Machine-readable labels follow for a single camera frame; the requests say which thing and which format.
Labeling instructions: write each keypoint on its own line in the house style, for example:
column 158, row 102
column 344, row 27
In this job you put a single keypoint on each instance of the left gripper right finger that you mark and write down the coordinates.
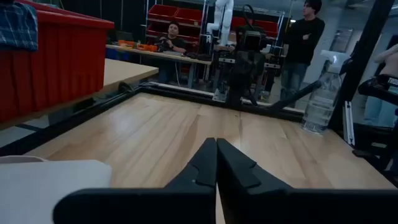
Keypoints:
column 242, row 177

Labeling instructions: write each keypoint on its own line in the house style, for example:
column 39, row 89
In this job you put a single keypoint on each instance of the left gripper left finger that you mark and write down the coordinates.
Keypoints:
column 199, row 177

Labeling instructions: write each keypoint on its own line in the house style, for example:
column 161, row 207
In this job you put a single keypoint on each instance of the blue plaid garment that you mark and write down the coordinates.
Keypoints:
column 18, row 28

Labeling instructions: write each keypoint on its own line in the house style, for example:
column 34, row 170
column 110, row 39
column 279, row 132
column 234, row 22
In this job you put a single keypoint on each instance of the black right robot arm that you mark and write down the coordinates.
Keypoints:
column 245, row 74

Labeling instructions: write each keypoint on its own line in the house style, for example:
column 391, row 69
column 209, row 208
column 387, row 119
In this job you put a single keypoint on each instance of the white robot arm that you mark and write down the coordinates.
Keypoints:
column 225, row 18

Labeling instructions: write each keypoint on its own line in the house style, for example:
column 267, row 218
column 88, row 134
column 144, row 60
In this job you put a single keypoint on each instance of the red plastic laundry basket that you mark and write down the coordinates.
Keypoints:
column 62, row 62

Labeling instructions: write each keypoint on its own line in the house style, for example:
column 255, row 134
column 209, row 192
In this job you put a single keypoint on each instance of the person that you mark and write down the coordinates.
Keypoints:
column 388, row 62
column 303, row 40
column 174, row 42

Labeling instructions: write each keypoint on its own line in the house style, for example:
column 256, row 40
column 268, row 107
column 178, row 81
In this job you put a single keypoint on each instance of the metal shelf with red bins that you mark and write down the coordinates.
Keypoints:
column 168, row 12

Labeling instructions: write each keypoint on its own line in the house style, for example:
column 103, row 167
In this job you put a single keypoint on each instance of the clear plastic spray bottle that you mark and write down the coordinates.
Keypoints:
column 321, row 102

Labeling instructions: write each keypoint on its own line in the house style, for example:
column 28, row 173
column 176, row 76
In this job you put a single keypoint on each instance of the orange plastic part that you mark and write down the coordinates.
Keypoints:
column 147, row 48
column 126, row 44

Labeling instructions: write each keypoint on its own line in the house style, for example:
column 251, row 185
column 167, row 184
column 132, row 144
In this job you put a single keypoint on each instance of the tan wooden side table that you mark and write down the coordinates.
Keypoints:
column 124, row 71

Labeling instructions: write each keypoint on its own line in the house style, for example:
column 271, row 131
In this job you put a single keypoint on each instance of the white folded garment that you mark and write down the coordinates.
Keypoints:
column 31, row 186

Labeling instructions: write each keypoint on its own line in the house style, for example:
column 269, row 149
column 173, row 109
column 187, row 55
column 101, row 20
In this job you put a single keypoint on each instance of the black aluminium table frame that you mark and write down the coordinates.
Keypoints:
column 192, row 97

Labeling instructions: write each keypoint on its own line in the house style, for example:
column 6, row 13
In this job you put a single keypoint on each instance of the black rig post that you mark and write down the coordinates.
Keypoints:
column 357, row 62

